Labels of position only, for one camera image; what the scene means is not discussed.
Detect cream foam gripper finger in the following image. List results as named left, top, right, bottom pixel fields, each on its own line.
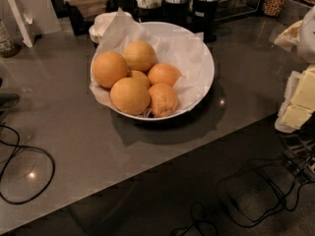
left=275, top=66, right=315, bottom=133
left=275, top=21, right=302, bottom=49

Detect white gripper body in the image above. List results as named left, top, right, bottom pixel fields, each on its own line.
left=297, top=6, right=315, bottom=64

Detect white bowl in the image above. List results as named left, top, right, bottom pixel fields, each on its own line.
left=90, top=21, right=216, bottom=122

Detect jar of nuts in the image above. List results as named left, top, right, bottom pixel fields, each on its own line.
left=262, top=0, right=284, bottom=17

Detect power strip on floor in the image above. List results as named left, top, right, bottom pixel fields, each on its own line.
left=282, top=133, right=315, bottom=184

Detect black napkin holder cup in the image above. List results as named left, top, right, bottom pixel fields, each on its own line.
left=192, top=0, right=219, bottom=42

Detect white paper liner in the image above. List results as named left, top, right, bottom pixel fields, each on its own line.
left=89, top=7, right=206, bottom=119

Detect black cup with packets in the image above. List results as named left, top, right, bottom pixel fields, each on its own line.
left=164, top=0, right=188, bottom=26

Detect small orange centre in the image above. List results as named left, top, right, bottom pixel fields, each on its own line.
left=128, top=70, right=151, bottom=89

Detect large orange front left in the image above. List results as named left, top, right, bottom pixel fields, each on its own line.
left=110, top=78, right=151, bottom=115

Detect white stacked plates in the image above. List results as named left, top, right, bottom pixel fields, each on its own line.
left=89, top=12, right=130, bottom=44

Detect white board stand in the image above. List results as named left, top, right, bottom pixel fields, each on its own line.
left=7, top=0, right=34, bottom=48

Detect black cables on floor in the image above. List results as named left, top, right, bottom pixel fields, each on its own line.
left=169, top=154, right=315, bottom=236

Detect black cable on table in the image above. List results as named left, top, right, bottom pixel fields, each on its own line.
left=0, top=124, right=56, bottom=206

